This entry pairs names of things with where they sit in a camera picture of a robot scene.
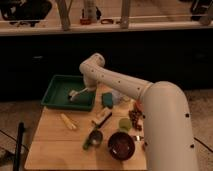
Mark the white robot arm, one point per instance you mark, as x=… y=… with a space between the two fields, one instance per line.
x=168 y=135

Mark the green plastic tray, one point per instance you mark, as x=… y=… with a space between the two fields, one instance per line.
x=56 y=95

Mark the green sponge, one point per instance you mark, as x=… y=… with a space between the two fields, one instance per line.
x=107 y=100

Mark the clear plastic cup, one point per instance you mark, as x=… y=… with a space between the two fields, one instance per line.
x=116 y=97

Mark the orange bowl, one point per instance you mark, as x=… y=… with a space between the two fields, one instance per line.
x=138 y=105

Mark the bunch of dark grapes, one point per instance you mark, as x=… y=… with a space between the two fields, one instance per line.
x=134 y=116

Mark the green apple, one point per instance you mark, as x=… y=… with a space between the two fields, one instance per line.
x=125 y=125

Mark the wooden board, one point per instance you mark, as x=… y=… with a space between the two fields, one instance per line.
x=57 y=148

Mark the yellow corn cob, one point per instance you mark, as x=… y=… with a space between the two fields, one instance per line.
x=70 y=125

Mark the dark purple bowl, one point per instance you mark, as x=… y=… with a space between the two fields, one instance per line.
x=121 y=146

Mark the white bottle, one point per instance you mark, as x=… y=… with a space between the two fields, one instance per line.
x=90 y=10

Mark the black pole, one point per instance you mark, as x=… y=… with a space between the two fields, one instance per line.
x=17 y=157

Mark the black bag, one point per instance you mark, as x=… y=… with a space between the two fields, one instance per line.
x=29 y=12

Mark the metal scoop green handle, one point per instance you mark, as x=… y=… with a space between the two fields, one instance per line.
x=93 y=139

